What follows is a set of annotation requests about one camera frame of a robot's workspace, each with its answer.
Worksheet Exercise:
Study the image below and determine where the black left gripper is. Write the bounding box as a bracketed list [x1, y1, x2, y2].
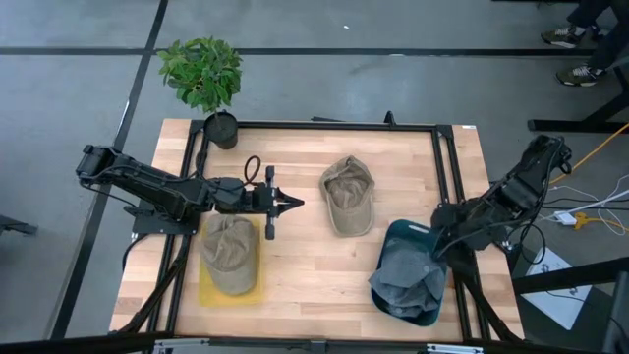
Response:
[211, 165, 306, 241]

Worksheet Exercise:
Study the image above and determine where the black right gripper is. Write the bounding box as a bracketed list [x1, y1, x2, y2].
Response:
[430, 202, 492, 257]

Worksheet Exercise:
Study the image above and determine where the beige baseball cap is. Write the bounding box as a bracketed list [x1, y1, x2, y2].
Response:
[199, 213, 260, 297]
[317, 155, 376, 239]

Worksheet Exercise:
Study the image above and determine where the yellow plastic bin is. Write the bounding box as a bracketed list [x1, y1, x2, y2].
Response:
[197, 215, 266, 309]

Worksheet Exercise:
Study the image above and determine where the teal plastic bin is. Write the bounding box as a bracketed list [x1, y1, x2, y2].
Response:
[369, 218, 452, 328]

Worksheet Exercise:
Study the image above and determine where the white power adapter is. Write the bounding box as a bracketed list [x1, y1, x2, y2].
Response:
[552, 209, 579, 227]

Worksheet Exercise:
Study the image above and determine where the black metal bar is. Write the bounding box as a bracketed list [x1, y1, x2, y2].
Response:
[512, 255, 629, 296]

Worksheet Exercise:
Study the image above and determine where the white paper sheet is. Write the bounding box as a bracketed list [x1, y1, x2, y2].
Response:
[520, 245, 599, 331]

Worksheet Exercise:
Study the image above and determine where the green plant in black pot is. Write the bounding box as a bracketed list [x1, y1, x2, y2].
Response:
[155, 36, 244, 151]

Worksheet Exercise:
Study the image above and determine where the black desk base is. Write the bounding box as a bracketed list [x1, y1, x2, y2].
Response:
[527, 63, 629, 135]

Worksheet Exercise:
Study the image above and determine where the person's shoe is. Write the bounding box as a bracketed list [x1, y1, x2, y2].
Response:
[554, 64, 603, 89]
[539, 23, 586, 49]

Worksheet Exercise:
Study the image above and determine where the person's leg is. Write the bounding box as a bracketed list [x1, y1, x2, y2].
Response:
[564, 0, 615, 29]
[587, 24, 629, 73]

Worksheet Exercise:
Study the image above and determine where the black crossbeam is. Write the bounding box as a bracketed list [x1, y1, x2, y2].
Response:
[0, 329, 629, 354]

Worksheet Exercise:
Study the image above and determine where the black floor stand foot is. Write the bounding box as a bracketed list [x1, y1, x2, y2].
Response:
[0, 214, 39, 237]

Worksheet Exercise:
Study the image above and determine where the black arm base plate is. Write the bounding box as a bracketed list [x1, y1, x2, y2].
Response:
[484, 215, 510, 242]
[123, 205, 200, 236]

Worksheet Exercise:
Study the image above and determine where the silver metal bracket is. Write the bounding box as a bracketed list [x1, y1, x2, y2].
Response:
[426, 342, 486, 354]
[151, 337, 211, 354]

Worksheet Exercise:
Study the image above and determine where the yellow cable connector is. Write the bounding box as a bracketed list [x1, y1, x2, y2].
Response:
[572, 210, 629, 235]

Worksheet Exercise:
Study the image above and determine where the white cable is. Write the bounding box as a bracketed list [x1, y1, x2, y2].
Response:
[569, 189, 629, 213]

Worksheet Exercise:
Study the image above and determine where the yellow cable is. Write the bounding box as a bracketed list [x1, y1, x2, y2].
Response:
[548, 122, 629, 187]

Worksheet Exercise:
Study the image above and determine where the black post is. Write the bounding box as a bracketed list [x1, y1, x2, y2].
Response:
[601, 284, 629, 354]

